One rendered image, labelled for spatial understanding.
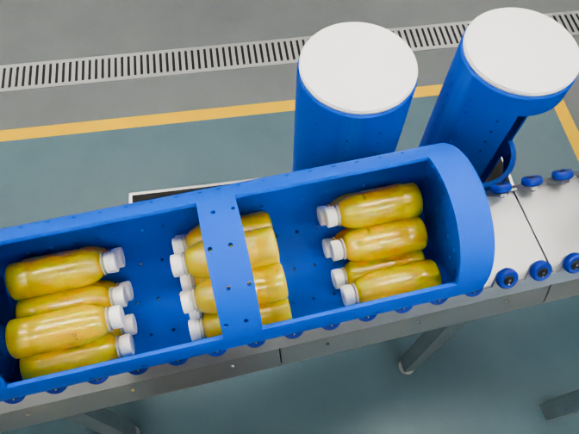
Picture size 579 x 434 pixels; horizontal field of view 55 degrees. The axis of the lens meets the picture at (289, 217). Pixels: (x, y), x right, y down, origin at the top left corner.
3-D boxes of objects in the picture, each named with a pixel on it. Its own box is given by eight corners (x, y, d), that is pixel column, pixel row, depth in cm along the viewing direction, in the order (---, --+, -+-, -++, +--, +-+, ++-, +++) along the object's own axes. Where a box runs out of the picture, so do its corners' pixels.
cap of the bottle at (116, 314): (109, 302, 96) (120, 300, 96) (115, 321, 97) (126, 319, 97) (107, 314, 92) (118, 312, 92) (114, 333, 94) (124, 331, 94)
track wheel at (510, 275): (520, 269, 112) (514, 264, 114) (500, 274, 112) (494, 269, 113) (519, 288, 114) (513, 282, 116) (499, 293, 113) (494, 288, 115)
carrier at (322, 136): (381, 242, 207) (338, 185, 217) (444, 83, 129) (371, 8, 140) (316, 280, 199) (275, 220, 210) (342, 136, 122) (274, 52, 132)
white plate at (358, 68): (442, 80, 128) (441, 83, 129) (371, 5, 138) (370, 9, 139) (343, 131, 121) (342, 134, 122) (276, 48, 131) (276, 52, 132)
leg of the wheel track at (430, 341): (416, 372, 200) (470, 321, 144) (401, 376, 199) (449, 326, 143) (411, 356, 202) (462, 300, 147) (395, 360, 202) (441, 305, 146)
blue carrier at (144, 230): (463, 312, 111) (517, 251, 86) (10, 418, 100) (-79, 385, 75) (415, 192, 124) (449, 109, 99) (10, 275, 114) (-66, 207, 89)
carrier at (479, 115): (387, 241, 207) (463, 261, 204) (453, 83, 129) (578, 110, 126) (401, 178, 220) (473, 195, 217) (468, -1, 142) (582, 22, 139)
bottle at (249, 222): (273, 243, 107) (187, 261, 105) (266, 209, 106) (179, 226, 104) (277, 249, 100) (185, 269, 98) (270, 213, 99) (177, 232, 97)
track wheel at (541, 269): (554, 261, 113) (548, 257, 115) (534, 266, 112) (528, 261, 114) (553, 280, 115) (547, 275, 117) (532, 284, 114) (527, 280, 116)
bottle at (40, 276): (21, 304, 99) (115, 284, 101) (4, 297, 93) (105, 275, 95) (17, 269, 102) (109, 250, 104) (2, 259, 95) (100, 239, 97)
